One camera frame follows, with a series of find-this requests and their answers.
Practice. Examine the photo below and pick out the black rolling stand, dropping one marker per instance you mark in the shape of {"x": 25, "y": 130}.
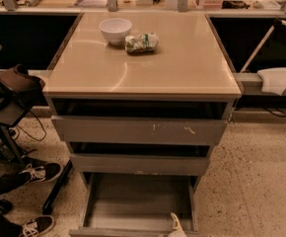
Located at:
{"x": 11, "y": 113}

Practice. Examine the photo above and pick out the grey top drawer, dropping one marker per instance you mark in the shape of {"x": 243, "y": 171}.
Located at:
{"x": 140, "y": 130}

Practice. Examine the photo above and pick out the grey drawer cabinet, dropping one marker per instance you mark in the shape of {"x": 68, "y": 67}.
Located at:
{"x": 186, "y": 77}

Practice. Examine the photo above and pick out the green white snack bag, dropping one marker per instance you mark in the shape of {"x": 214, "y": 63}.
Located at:
{"x": 141, "y": 43}

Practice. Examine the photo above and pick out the black sneaker upper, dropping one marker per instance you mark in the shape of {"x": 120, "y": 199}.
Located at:
{"x": 41, "y": 174}

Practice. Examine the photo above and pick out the white dustpan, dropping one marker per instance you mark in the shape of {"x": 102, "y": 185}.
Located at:
{"x": 273, "y": 80}

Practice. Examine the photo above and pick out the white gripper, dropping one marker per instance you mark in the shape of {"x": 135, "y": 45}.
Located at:
{"x": 177, "y": 227}

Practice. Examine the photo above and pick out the brown VR headset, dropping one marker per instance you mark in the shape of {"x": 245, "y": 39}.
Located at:
{"x": 19, "y": 84}

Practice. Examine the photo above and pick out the grey drawer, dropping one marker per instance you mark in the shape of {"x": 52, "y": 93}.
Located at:
{"x": 140, "y": 130}
{"x": 140, "y": 165}
{"x": 124, "y": 205}

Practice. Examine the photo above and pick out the grey bottom drawer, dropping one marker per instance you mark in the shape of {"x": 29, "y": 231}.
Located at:
{"x": 124, "y": 205}

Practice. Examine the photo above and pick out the black sneaker lower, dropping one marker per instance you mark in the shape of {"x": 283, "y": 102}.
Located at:
{"x": 38, "y": 226}

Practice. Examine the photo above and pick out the white broom handle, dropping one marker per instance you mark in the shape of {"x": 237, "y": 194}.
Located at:
{"x": 277, "y": 22}

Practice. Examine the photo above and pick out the white bowl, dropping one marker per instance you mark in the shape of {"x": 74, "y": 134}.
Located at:
{"x": 115, "y": 30}

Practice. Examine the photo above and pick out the black sneaker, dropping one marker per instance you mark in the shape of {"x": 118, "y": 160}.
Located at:
{"x": 41, "y": 174}
{"x": 38, "y": 226}

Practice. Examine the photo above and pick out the grey middle drawer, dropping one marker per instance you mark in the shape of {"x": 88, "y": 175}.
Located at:
{"x": 140, "y": 165}

